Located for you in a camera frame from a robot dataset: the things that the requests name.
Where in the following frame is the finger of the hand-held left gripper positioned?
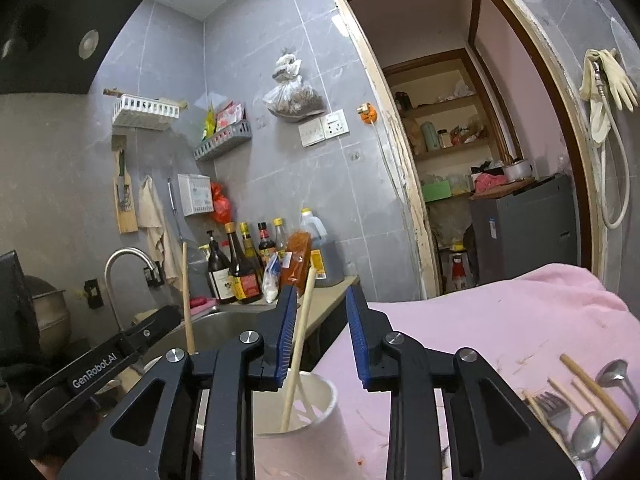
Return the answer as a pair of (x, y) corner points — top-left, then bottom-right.
(120, 305), (182, 357)

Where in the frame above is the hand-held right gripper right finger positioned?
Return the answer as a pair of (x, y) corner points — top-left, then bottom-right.
(346, 286), (588, 480)

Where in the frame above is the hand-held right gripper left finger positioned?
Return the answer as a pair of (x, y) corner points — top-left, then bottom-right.
(60, 285), (301, 480)

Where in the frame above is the wooden chopstick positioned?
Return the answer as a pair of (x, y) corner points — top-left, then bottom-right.
(547, 378), (621, 451)
(560, 354), (632, 428)
(571, 377), (626, 436)
(280, 266), (318, 433)

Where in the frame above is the wooden-handled utensil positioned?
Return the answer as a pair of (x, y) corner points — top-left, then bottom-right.
(181, 241), (197, 353)

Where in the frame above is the white cup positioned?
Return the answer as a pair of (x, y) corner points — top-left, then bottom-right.
(251, 370), (362, 480)

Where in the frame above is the white seasoning bag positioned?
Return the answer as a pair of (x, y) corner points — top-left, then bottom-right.
(262, 252), (288, 303)

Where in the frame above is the steel sink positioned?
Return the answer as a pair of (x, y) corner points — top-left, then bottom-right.
(132, 300), (281, 361)

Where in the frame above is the dark metal wok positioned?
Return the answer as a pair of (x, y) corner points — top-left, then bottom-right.
(22, 275), (71, 356)

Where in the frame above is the steel faucet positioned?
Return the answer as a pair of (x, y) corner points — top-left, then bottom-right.
(104, 246), (161, 331)

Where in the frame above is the soy sauce bottle yellow label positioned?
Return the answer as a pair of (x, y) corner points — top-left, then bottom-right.
(223, 222), (264, 305)

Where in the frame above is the dark bottle white label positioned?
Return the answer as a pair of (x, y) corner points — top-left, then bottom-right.
(206, 230), (233, 305)

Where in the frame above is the bag of chili powder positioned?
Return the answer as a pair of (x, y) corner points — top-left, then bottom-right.
(279, 230), (313, 301)

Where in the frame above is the pink tablecloth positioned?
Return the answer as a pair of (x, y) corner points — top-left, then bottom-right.
(320, 262), (640, 480)

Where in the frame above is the dark liquid plastic jug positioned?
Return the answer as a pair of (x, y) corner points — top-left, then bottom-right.
(299, 208), (345, 288)

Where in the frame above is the dark bottle red cap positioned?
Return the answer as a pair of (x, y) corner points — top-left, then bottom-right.
(256, 222), (277, 268)

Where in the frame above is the yellow-capped sauce bottle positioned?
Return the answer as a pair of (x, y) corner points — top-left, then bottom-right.
(239, 222), (265, 281)

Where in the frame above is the beige dish towel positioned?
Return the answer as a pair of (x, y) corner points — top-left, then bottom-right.
(137, 175), (183, 291)

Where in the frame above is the clear bottle yellow cap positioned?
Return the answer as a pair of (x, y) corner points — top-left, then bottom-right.
(272, 217), (288, 261)

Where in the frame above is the wooden cutting board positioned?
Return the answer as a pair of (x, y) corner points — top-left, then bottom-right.
(115, 162), (140, 235)

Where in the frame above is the red white figurine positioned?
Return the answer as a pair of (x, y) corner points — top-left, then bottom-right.
(449, 244), (468, 292)

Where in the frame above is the red plastic bag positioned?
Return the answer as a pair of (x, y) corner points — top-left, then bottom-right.
(210, 182), (233, 226)

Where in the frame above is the white perforated box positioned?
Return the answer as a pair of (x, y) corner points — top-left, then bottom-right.
(177, 174), (215, 217)

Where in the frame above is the green box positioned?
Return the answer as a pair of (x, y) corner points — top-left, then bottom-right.
(421, 181), (453, 203)

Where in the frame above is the wooden shelf unit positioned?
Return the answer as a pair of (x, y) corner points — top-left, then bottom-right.
(382, 50), (506, 201)

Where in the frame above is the red cloth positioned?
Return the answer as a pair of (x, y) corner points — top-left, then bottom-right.
(472, 172), (508, 193)

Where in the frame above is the red snack packet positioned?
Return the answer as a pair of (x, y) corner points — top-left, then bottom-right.
(216, 102), (246, 128)

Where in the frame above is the small metal pot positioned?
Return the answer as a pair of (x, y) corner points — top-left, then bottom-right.
(502, 159), (533, 183)

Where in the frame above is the hanging clear plastic bag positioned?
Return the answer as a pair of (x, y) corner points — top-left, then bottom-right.
(262, 47), (327, 122)

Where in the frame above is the metal spoon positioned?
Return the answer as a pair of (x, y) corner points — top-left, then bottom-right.
(570, 411), (604, 480)
(595, 359), (631, 401)

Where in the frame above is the black range hood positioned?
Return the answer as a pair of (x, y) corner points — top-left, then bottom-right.
(0, 0), (148, 96)

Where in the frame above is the cream rubber glove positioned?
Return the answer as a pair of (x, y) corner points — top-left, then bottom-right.
(597, 49), (640, 113)
(580, 50), (608, 148)

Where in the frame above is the green-handled peeler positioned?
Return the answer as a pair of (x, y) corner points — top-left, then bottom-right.
(116, 150), (134, 212)

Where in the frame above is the wooden door frame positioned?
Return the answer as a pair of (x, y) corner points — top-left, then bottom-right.
(325, 0), (608, 301)

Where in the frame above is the grey wall rack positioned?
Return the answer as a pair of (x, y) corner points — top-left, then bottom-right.
(194, 119), (251, 162)

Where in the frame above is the white switch panel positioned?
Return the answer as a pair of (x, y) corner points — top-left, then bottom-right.
(299, 119), (326, 148)

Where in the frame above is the white plastic wall basket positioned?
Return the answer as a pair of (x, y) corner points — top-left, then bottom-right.
(111, 94), (181, 132)

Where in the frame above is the white wall socket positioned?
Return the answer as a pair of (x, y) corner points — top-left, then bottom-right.
(320, 109), (349, 139)

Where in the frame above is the white shower hose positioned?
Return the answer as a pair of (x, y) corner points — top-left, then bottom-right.
(592, 60), (630, 231)

